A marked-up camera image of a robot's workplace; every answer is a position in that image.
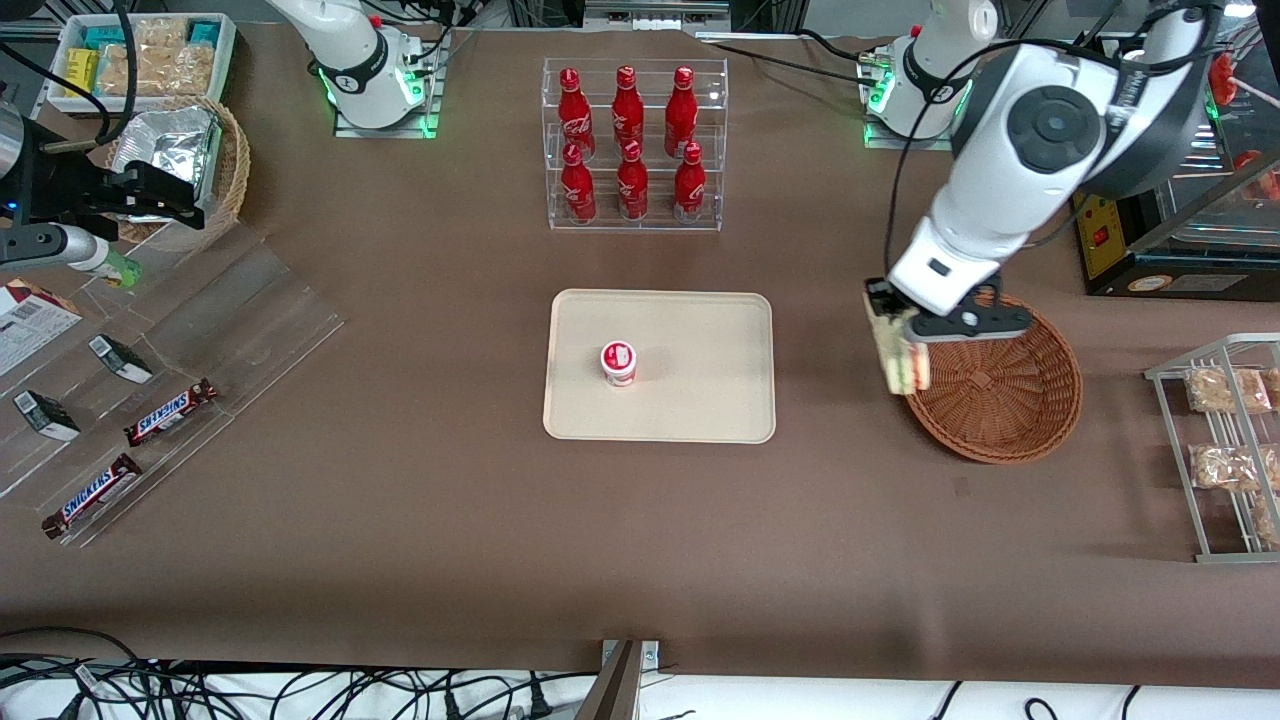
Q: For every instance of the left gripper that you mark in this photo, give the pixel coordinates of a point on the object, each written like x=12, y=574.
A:
x=880, y=296

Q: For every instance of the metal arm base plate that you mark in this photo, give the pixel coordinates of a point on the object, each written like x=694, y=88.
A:
x=875, y=135
x=425, y=110

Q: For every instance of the triangle sandwich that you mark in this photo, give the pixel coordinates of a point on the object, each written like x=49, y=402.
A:
x=902, y=360

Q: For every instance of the small green packet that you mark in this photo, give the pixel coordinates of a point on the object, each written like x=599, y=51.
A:
x=122, y=271

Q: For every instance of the teal snack packet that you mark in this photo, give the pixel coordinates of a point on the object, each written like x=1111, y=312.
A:
x=204, y=33
x=103, y=37

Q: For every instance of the white red barcode carton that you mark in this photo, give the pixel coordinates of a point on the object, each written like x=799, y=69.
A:
x=30, y=325

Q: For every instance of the brown round wicker basket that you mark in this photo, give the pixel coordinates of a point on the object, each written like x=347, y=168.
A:
x=1010, y=400

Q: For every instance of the white plastic bin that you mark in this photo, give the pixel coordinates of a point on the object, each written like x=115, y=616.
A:
x=225, y=60

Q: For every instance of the yellow small box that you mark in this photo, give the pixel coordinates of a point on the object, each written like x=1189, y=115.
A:
x=82, y=72

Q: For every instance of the small black white box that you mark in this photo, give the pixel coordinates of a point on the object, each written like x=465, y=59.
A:
x=120, y=359
x=46, y=415

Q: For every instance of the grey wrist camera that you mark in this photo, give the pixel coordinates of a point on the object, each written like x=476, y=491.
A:
x=50, y=248
x=990, y=325

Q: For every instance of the red white yogurt cup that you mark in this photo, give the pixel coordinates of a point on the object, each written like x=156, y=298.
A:
x=619, y=363

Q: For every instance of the cream plastic tray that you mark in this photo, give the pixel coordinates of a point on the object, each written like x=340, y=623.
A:
x=700, y=400

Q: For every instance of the red cola bottle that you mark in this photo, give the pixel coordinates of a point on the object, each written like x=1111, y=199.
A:
x=578, y=185
x=571, y=110
x=689, y=185
x=632, y=182
x=627, y=105
x=681, y=108

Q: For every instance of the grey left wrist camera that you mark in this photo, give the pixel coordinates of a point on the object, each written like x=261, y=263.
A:
x=990, y=325

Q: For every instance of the Snickers chocolate bar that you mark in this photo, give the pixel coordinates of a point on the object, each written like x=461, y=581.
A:
x=92, y=497
x=170, y=412

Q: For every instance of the aluminium frame post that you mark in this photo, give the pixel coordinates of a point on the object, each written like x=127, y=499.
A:
x=615, y=690

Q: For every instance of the light wicker basket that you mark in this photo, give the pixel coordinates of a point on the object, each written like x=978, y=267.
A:
x=236, y=170

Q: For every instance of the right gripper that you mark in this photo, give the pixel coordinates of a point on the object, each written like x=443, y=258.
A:
x=72, y=188

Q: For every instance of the clear acrylic display shelf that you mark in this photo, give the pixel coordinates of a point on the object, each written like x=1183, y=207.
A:
x=250, y=300

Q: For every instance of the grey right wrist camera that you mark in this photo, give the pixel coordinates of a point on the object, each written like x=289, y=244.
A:
x=50, y=248

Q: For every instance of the red sausage on skewer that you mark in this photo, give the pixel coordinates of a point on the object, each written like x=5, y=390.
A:
x=1220, y=80

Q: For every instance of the clear bag of puffed snacks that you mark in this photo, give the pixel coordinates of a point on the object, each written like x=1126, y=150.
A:
x=1268, y=522
x=160, y=72
x=160, y=33
x=1274, y=386
x=1225, y=467
x=1225, y=390

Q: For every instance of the silver foil bag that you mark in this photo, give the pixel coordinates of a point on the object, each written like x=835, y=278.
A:
x=170, y=140

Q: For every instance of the clear acrylic bottle rack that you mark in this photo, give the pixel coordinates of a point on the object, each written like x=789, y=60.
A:
x=720, y=215

